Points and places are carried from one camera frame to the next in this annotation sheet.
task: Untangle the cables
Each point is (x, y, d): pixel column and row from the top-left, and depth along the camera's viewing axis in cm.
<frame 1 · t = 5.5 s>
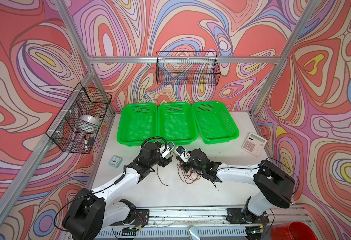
left hand: (167, 147, 84), fingers open
right hand: (179, 159, 85), fingers closed
left green plastic basket: (136, 122, 117), on the table
middle green plastic basket: (176, 123, 116), on the table
right green plastic basket: (215, 125, 114), on the table
white pink calculator: (254, 144, 101), point 2 cm above the table
small green alarm clock: (115, 161, 93), point 3 cm above the table

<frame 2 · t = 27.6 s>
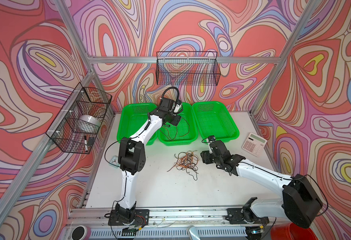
left hand: (177, 115, 95), fingers open
right hand: (206, 156, 87), fingers open
the named things where they were.

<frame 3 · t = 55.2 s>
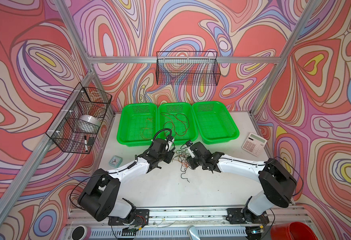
left hand: (172, 150, 89), fingers open
right hand: (191, 160, 88), fingers open
the named things where they were.

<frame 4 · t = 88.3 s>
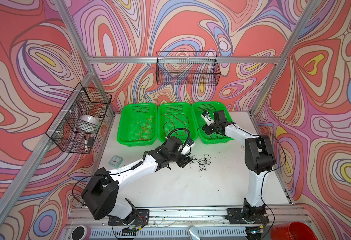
left hand: (190, 154, 81), fingers open
right hand: (206, 128, 102), fingers open
